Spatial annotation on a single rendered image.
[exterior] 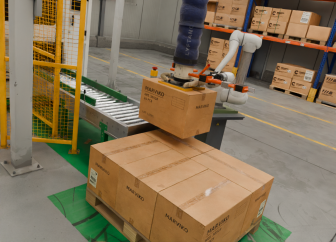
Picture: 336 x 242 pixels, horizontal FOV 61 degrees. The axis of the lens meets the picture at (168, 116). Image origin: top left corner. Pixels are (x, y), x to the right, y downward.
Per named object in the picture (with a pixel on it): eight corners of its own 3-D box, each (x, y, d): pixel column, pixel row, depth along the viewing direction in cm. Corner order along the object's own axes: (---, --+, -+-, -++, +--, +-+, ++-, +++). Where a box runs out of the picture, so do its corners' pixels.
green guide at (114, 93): (61, 72, 459) (61, 66, 456) (67, 72, 466) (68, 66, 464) (125, 102, 362) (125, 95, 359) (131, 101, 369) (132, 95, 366)
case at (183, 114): (138, 117, 289) (142, 78, 276) (165, 112, 317) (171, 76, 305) (182, 139, 251) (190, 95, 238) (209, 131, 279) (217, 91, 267)
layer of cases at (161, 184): (86, 186, 253) (90, 145, 240) (164, 158, 325) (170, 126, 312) (192, 278, 180) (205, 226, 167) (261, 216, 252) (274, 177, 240)
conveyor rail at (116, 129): (24, 83, 422) (24, 70, 416) (28, 82, 426) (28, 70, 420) (123, 144, 282) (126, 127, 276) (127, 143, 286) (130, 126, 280)
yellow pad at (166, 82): (157, 82, 269) (158, 77, 267) (165, 82, 276) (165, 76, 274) (185, 91, 247) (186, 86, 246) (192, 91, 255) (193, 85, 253)
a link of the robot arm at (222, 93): (209, 98, 335) (214, 80, 330) (225, 102, 333) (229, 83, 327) (209, 101, 320) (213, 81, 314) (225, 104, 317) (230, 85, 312)
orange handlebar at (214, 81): (160, 68, 279) (161, 64, 278) (180, 68, 301) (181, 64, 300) (245, 92, 222) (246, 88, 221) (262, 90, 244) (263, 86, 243)
